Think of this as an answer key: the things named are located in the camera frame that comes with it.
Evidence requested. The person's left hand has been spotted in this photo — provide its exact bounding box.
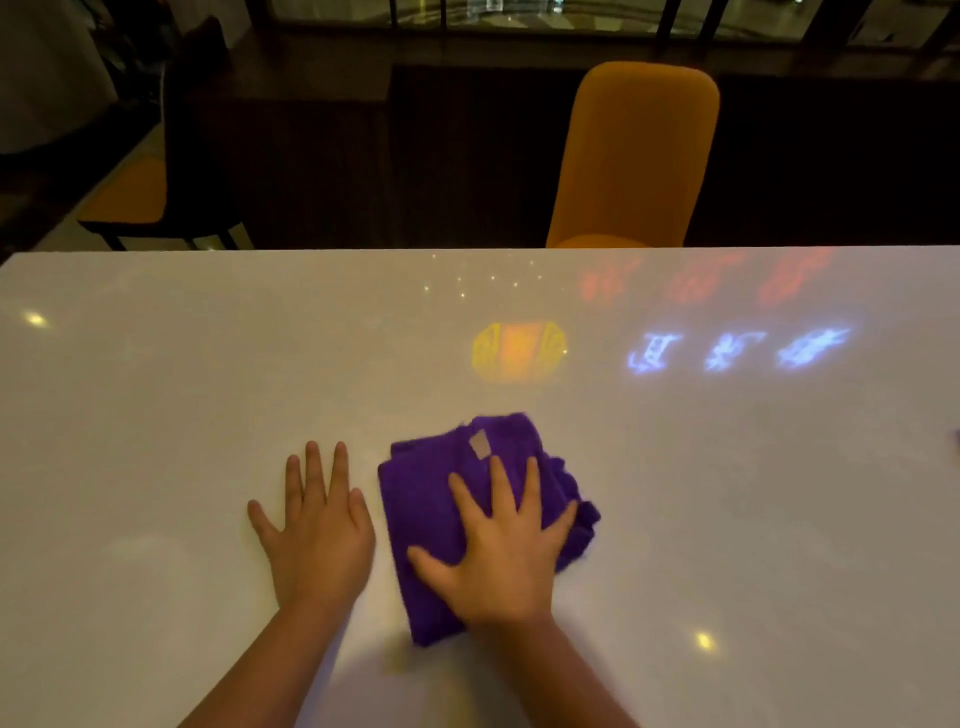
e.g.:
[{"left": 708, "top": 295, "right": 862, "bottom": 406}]
[{"left": 247, "top": 441, "right": 377, "bottom": 612}]

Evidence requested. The person's right hand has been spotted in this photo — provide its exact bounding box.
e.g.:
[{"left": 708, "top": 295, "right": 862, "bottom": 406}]
[{"left": 407, "top": 456, "right": 579, "bottom": 631}]

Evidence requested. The purple cloth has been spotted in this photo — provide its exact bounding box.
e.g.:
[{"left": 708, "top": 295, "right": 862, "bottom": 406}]
[{"left": 377, "top": 412, "right": 602, "bottom": 648}]

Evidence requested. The person's left forearm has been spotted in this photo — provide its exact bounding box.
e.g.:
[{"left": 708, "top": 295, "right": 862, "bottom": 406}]
[{"left": 178, "top": 591, "right": 363, "bottom": 728}]

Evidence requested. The person's right forearm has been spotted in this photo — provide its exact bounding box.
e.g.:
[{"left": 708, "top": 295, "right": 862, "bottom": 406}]
[{"left": 459, "top": 611, "right": 640, "bottom": 728}]

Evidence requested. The dark wooden partition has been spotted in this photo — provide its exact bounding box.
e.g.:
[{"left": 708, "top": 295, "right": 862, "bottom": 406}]
[{"left": 187, "top": 58, "right": 960, "bottom": 250}]

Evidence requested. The black chair with orange seat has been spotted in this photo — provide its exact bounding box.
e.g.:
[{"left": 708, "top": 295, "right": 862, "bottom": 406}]
[{"left": 77, "top": 16, "right": 258, "bottom": 253}]

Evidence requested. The orange upholstered chair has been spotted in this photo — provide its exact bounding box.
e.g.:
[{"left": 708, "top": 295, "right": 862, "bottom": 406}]
[{"left": 545, "top": 61, "right": 721, "bottom": 249}]

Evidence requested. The white draped cloth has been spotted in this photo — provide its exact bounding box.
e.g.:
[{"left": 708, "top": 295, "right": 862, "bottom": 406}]
[{"left": 0, "top": 0, "right": 121, "bottom": 156}]

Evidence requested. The dark metal railing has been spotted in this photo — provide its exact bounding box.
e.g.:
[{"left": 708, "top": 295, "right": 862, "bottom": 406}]
[{"left": 246, "top": 0, "right": 960, "bottom": 52}]

